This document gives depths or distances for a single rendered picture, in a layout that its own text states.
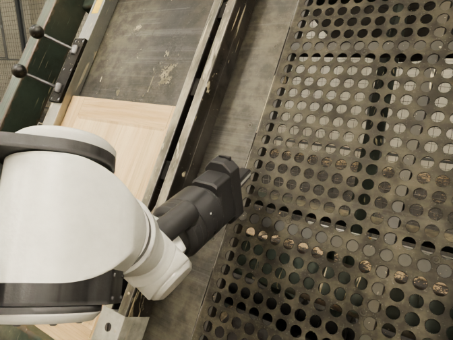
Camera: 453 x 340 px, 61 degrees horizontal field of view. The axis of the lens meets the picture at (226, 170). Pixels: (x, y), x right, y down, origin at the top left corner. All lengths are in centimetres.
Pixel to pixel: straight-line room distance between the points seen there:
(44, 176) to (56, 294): 8
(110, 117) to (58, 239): 77
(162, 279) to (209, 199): 17
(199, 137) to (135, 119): 22
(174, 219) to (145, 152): 42
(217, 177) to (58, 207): 38
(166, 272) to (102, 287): 18
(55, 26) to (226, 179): 98
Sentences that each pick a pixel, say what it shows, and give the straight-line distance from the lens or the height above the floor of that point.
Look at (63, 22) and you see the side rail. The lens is 147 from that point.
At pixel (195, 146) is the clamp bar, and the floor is 130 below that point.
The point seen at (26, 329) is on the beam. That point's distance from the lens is 101.
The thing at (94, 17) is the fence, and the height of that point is 158.
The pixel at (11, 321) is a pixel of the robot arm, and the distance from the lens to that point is 28.
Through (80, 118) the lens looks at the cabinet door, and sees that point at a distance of 112.
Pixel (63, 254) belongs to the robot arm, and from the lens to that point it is 27.
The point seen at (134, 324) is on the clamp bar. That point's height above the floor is 100.
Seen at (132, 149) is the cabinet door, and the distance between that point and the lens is 93.
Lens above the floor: 149
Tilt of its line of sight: 17 degrees down
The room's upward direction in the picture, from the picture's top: straight up
